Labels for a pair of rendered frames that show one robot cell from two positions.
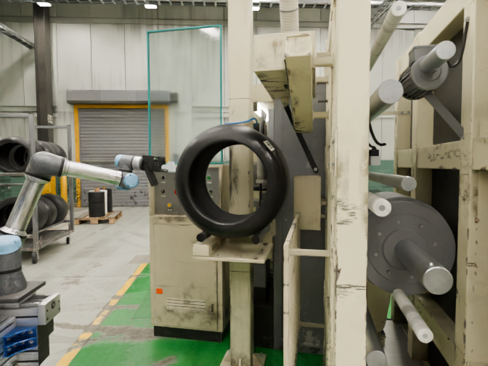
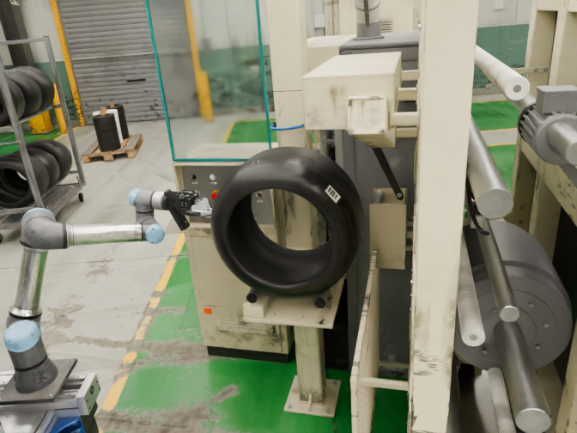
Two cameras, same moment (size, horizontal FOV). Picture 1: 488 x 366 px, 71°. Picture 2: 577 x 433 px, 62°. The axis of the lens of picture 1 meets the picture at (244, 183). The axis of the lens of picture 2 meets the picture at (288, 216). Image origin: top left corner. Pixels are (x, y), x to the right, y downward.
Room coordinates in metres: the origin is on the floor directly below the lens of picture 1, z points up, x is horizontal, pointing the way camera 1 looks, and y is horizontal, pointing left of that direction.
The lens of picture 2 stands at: (0.08, -0.07, 1.94)
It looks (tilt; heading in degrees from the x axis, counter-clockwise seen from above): 23 degrees down; 4
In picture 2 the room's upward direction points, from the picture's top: 5 degrees counter-clockwise
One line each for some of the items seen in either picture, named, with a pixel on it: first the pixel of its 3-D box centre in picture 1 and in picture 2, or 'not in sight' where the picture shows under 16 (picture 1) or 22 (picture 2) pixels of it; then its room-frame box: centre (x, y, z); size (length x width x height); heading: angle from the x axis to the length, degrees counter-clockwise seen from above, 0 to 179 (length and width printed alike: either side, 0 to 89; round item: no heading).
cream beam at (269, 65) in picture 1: (288, 72); (358, 86); (1.67, -0.22, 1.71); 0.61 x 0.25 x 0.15; 168
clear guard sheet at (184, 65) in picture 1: (184, 96); (209, 64); (2.45, 0.42, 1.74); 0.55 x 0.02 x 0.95; 78
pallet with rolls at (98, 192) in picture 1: (99, 203); (111, 129); (7.93, 3.34, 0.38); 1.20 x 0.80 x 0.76; 11
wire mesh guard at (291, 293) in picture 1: (293, 297); (368, 368); (1.56, -0.23, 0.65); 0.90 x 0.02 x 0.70; 168
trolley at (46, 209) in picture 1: (33, 186); (20, 137); (4.94, 3.03, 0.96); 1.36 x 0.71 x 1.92; 3
